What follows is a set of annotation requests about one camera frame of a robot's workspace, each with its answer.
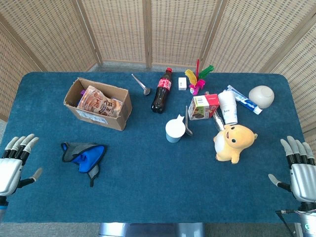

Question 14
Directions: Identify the blue table carpet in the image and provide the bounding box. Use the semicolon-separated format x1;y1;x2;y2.
0;71;306;224

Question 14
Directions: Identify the orange snack bag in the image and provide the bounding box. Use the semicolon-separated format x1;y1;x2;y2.
77;85;123;118

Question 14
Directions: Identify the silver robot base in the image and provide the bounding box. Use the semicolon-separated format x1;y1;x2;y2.
98;223;205;237

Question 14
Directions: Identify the red green snack carton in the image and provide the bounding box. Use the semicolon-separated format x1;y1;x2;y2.
188;93;220;121

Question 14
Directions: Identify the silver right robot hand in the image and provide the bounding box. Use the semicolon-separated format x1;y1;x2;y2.
268;135;316;203

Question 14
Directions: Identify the light blue cup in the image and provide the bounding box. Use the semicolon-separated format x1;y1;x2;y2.
165;114;186;144

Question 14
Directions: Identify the stack of white paper cups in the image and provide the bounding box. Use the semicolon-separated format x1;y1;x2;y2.
217;90;238;125

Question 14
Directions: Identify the metal spoon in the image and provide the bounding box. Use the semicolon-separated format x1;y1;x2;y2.
185;105;194;136
131;73;152;96

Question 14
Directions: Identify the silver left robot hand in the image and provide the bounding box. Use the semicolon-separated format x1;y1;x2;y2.
0;133;43;197

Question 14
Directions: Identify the blue cloth with black trim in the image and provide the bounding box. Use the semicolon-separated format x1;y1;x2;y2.
61;142;108;188

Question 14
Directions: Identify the woven bamboo folding screen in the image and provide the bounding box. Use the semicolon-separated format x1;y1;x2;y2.
0;0;316;139

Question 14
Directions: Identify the black cable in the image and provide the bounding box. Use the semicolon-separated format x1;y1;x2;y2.
276;209;301;237

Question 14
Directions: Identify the colourful feather shuttlecock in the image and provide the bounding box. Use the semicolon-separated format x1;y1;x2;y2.
185;59;214;97

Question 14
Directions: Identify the yellow plush toy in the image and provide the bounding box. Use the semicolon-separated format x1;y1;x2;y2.
213;124;258;164

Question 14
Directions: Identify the cola bottle with red label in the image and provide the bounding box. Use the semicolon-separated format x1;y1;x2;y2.
151;67;173;114

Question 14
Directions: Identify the brown cardboard box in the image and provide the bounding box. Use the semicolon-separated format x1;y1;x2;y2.
63;77;133;131

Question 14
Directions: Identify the white bowl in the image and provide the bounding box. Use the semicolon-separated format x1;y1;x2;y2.
248;85;275;109

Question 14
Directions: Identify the clear plastic wrapped item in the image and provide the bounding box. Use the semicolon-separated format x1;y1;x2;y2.
212;110;226;131

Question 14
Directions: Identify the blue white toothpaste tube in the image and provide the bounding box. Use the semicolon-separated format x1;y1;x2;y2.
226;85;263;116

